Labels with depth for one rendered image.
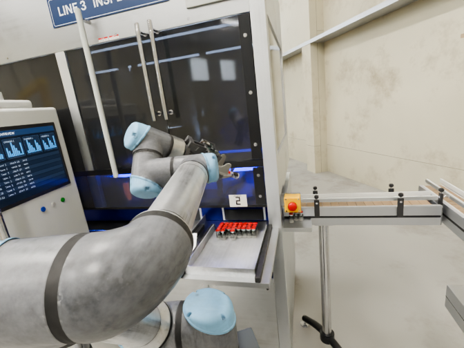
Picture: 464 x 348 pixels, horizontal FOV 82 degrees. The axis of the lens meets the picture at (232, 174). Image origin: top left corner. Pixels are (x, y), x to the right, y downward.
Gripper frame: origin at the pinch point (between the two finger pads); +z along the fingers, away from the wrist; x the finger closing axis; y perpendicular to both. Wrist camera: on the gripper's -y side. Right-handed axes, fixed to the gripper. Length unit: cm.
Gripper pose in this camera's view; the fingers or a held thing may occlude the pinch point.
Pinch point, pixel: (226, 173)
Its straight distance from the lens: 91.9
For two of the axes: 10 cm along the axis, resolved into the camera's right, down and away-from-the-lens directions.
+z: 7.3, 2.5, 6.4
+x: -3.7, -6.4, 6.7
